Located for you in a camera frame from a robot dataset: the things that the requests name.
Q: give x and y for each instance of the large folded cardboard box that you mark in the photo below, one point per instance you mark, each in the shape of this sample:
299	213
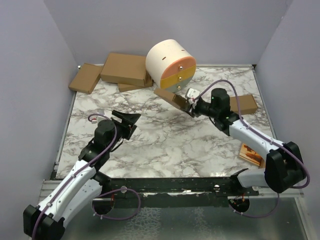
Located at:
124	69

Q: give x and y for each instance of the round cream drawer cabinet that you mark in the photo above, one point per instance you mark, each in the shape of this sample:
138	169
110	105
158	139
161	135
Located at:
170	66

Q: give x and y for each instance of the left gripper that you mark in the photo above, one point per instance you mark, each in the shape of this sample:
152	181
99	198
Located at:
127	126

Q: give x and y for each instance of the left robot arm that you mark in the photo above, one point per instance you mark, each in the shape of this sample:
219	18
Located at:
50	218

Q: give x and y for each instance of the orange paperback book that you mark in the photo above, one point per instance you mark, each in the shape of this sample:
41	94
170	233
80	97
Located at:
248	154

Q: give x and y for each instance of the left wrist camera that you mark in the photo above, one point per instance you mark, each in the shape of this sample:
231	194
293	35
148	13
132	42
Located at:
96	119

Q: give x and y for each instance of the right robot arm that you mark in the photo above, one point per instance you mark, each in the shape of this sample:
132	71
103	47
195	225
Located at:
283	161

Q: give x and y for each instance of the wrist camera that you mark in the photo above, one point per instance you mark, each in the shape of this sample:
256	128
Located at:
96	119
191	95

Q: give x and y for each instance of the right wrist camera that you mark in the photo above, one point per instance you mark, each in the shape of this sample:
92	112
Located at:
191	95

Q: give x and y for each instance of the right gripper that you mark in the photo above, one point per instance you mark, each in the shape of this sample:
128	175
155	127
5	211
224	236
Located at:
193	109

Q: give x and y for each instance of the cardboard box under large box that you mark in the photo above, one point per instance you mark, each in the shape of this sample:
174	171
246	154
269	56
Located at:
127	87

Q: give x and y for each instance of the small folded cardboard box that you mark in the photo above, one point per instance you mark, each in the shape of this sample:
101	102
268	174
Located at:
247	104

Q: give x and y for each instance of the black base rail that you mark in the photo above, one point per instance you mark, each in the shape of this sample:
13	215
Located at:
178	192

